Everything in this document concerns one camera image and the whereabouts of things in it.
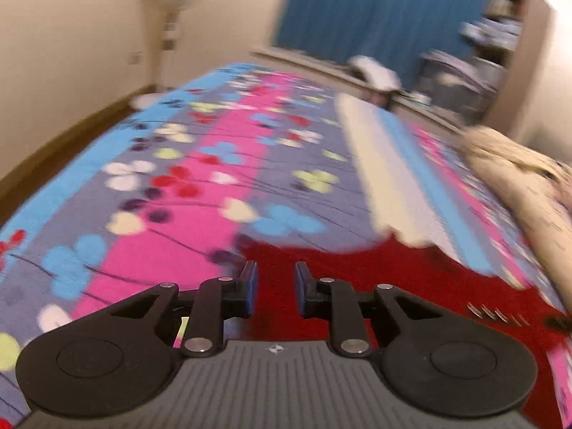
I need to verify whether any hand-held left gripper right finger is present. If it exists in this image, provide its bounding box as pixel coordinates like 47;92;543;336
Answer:
294;261;443;359

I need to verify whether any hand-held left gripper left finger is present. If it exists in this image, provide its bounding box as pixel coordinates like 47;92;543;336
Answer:
109;260;260;359

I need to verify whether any red knit sweater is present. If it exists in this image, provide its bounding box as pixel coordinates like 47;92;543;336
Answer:
235;231;567;429

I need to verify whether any floral fleece blanket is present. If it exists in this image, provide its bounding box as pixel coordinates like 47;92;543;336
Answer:
0;63;572;429

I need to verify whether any white cloth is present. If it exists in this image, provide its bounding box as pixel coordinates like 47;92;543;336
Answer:
347;55;404;93

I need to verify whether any beige patterned quilt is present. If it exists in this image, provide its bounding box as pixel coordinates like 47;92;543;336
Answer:
458;125;572;314

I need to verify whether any grey storage bag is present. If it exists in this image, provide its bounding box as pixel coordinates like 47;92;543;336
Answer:
415;49;504;118

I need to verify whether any blue curtain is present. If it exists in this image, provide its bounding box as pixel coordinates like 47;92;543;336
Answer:
272;0;492;91

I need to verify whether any pile of white packets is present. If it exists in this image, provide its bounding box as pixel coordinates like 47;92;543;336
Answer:
462;17;523;51

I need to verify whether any wooden shelf unit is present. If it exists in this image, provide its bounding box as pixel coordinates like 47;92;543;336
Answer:
460;0;552;141

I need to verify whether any wooden bed frame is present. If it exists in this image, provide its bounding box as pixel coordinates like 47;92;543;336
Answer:
249;46;466;134

